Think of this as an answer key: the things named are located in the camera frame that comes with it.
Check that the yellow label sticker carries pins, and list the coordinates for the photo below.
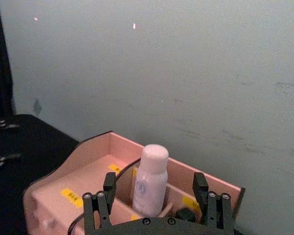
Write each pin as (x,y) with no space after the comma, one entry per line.
(71,196)
(191,203)
(115,169)

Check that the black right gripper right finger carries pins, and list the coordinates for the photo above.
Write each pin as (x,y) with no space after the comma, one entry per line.
(218,210)

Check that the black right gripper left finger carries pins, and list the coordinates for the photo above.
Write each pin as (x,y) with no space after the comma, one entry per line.
(98,210)

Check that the white plastic bottle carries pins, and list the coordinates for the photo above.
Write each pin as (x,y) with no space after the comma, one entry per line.
(150,181)

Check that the pink compartment organizer box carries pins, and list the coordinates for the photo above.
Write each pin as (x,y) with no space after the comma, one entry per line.
(88,178)

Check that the black table cloth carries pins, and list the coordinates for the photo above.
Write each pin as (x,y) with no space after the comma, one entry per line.
(34,147)

